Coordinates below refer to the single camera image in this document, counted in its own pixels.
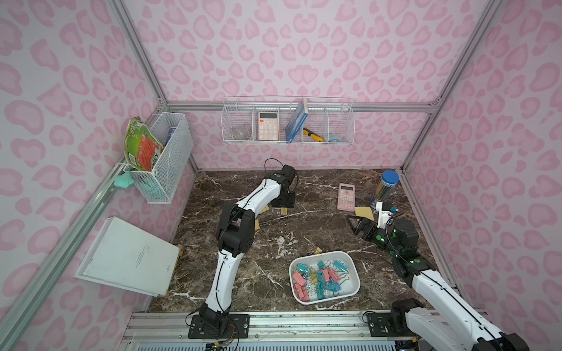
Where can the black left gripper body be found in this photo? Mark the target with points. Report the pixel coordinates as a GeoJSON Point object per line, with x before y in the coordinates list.
{"type": "Point", "coordinates": [285, 196]}

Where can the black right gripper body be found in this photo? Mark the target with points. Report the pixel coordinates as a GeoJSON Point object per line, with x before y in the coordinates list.
{"type": "Point", "coordinates": [366, 227]}

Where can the yellow binder clip cluster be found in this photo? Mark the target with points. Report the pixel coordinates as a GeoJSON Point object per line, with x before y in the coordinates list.
{"type": "Point", "coordinates": [314, 277]}

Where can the pink binder clip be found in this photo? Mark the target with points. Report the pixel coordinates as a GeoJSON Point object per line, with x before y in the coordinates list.
{"type": "Point", "coordinates": [300, 287]}

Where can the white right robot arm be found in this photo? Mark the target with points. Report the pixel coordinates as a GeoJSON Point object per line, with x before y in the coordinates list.
{"type": "Point", "coordinates": [460, 326]}

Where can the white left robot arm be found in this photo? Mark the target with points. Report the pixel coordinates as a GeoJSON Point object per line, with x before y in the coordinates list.
{"type": "Point", "coordinates": [235, 235]}

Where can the white storage tray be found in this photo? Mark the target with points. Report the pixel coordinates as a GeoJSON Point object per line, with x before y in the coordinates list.
{"type": "Point", "coordinates": [338, 277]}

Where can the teal binder clip near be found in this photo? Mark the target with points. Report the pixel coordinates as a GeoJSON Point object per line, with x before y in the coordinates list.
{"type": "Point", "coordinates": [302, 269]}

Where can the yellow sticky note pad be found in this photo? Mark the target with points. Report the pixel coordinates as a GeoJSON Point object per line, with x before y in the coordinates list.
{"type": "Point", "coordinates": [364, 212]}

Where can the yellow utility knife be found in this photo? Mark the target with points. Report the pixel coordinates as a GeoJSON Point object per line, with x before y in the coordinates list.
{"type": "Point", "coordinates": [313, 135]}

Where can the blue book in shelf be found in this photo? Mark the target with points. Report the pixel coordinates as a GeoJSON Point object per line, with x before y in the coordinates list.
{"type": "Point", "coordinates": [297, 121]}

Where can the white calculator in shelf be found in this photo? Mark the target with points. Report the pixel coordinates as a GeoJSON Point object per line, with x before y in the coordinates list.
{"type": "Point", "coordinates": [268, 126]}

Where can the pencil jar blue lid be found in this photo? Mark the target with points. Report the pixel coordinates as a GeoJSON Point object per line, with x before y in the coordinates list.
{"type": "Point", "coordinates": [388, 182]}

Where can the pink calculator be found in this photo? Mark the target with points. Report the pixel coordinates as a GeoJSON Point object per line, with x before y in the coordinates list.
{"type": "Point", "coordinates": [346, 198]}

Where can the white mesh side basket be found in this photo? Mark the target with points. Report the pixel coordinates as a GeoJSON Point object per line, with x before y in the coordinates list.
{"type": "Point", "coordinates": [160, 185]}

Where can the green red snack bag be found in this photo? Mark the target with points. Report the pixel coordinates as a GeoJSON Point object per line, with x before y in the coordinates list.
{"type": "Point", "coordinates": [141, 149]}

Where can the white paper pad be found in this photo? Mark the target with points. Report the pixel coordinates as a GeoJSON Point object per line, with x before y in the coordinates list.
{"type": "Point", "coordinates": [129, 258]}

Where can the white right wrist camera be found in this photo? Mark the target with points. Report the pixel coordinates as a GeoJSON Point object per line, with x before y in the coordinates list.
{"type": "Point", "coordinates": [385, 211]}

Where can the white wire wall shelf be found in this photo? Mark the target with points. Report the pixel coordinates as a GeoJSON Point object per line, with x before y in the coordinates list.
{"type": "Point", "coordinates": [333, 119]}

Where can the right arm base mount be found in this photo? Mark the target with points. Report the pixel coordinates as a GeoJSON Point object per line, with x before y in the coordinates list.
{"type": "Point", "coordinates": [392, 323]}

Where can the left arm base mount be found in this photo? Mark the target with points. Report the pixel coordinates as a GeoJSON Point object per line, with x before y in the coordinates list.
{"type": "Point", "coordinates": [211, 324]}

